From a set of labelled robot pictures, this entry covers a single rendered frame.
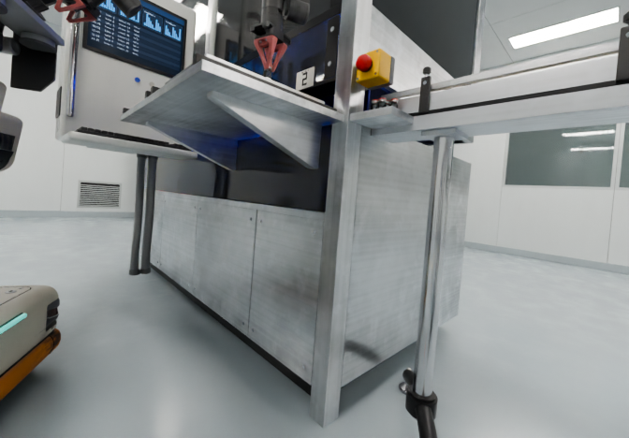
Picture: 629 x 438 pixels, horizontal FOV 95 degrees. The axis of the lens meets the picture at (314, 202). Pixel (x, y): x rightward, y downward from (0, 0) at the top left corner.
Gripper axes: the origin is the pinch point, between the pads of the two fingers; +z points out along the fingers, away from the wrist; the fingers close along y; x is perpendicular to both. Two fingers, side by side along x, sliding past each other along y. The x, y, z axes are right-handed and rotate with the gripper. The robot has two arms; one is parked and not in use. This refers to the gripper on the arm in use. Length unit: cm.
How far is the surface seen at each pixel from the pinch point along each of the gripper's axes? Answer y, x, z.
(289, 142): 2.3, -6.5, 20.4
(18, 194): 76, 539, 60
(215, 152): 17.4, 41.3, 19.5
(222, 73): -23.2, -8.6, 11.8
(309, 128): 8.9, -8.2, 15.3
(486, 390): 59, -57, 101
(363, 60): 6.5, -24.7, 0.0
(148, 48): 13, 85, -29
